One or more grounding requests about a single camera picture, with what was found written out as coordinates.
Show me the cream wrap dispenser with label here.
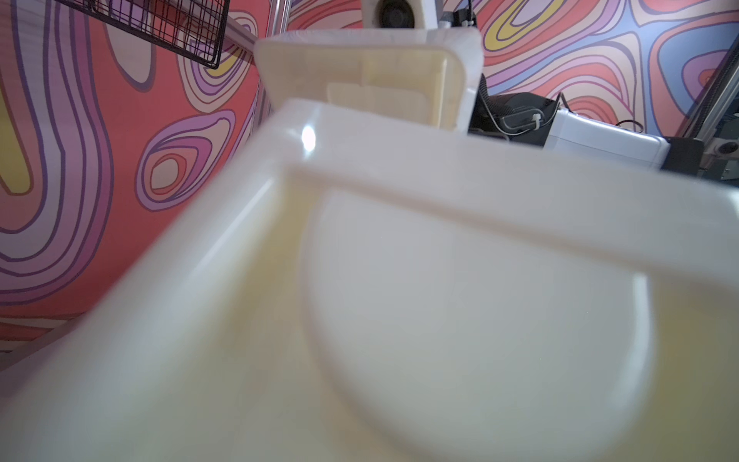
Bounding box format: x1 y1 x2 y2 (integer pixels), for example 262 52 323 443
1 29 738 461

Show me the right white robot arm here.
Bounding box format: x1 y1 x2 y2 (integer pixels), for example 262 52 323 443
469 77 704 176

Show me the black wire basket back wall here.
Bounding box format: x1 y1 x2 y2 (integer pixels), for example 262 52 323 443
64 0 230 69

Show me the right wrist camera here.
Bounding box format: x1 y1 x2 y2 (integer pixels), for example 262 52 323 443
361 0 444 29

